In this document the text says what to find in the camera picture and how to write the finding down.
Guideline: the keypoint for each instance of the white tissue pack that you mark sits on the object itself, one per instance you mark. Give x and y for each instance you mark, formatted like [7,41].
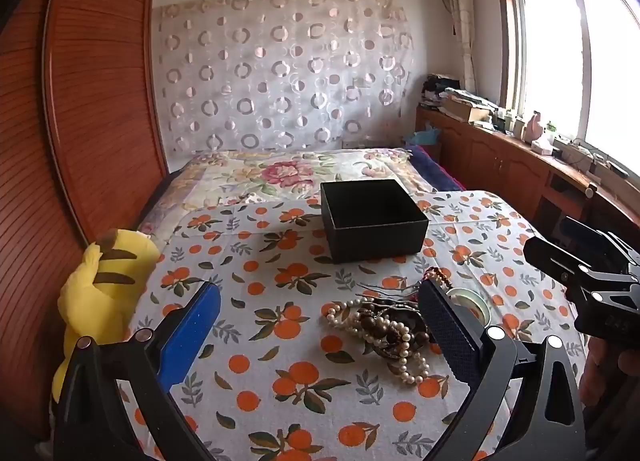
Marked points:
[542,147]

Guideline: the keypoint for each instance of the window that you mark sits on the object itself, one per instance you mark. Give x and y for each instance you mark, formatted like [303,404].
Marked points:
[565,56]

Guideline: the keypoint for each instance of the pink figurine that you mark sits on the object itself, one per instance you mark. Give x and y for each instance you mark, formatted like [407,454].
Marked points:
[535,125]

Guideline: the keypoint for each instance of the wooden cabinet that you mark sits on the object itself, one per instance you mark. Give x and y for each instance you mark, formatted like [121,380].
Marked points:
[490,161]

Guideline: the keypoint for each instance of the silver hair comb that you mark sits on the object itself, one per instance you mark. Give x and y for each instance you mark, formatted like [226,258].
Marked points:
[385,291]

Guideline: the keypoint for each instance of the pile of papers and boxes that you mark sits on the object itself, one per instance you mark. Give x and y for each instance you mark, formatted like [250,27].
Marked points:
[462,101]

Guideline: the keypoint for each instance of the small dark bead strand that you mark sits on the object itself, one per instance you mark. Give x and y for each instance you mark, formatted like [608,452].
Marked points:
[415,336]

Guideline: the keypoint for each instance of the tied window drape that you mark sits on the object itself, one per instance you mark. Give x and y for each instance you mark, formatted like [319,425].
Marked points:
[461,21]

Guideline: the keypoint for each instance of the person's right hand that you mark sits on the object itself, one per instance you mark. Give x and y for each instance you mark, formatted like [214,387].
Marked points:
[600,376]

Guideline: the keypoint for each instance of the blue plastic bag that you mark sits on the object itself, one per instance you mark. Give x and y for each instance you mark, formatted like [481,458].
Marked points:
[429,133]

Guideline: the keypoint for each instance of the circle pattern sheer curtain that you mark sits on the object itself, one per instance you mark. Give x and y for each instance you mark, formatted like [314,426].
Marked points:
[280,71]

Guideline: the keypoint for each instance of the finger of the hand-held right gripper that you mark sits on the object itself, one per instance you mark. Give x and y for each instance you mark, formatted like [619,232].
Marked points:
[582,233]
[552,256]

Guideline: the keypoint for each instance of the yellow plush toy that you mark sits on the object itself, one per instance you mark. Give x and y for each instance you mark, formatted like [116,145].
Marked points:
[107,286]

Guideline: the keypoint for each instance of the black square box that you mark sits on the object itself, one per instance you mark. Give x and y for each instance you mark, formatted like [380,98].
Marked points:
[372,226]

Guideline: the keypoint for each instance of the clear jade bangle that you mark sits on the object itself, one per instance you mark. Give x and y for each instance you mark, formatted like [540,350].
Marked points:
[483,309]

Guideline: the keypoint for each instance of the orange fruit print tablecloth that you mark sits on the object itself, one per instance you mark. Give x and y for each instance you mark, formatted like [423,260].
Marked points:
[280,291]

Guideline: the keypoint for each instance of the floral bedsheet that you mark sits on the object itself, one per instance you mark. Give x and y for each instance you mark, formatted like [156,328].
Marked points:
[280,173]

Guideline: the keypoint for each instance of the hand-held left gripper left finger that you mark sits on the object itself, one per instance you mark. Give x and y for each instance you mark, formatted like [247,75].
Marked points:
[192,331]

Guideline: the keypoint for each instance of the purple blanket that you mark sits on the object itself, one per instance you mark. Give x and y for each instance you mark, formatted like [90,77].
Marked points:
[440,171]

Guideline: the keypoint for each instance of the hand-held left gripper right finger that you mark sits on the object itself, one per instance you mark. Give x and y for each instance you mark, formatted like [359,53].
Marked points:
[450,336]

